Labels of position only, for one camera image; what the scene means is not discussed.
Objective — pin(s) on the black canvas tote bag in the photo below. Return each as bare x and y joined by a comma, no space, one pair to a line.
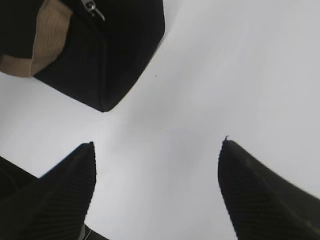
102,60

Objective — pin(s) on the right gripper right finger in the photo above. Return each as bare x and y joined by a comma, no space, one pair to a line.
261,204

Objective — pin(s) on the brown front bag handle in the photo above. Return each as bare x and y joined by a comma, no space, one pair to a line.
33,34

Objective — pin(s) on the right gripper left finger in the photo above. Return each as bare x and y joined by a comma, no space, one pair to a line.
53,206

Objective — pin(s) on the silver zipper pull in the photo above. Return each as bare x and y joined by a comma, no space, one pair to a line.
91,7

